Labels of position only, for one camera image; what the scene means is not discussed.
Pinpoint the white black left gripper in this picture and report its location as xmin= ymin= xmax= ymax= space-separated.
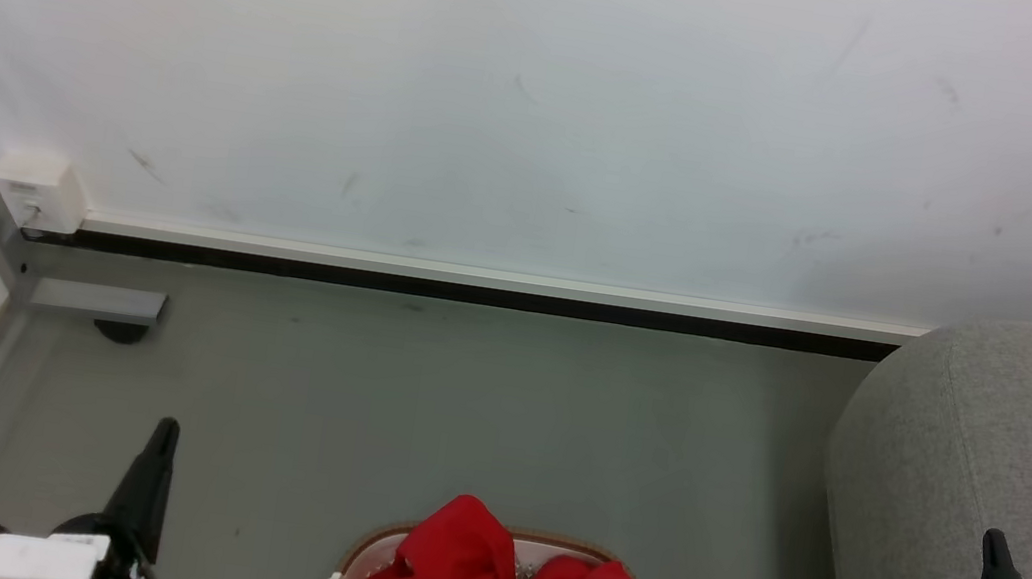
xmin=0 ymin=394 xmax=207 ymax=579

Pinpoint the red jersey with number print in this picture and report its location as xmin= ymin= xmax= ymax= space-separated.
xmin=352 ymin=481 xmax=555 ymax=579

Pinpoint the black caster foot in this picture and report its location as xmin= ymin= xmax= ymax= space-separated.
xmin=91 ymin=318 xmax=152 ymax=349

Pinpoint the white and black baseboard strip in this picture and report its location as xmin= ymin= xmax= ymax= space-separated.
xmin=23 ymin=203 xmax=932 ymax=370

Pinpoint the white wall socket box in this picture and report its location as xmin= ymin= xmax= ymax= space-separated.
xmin=0 ymin=146 xmax=96 ymax=239

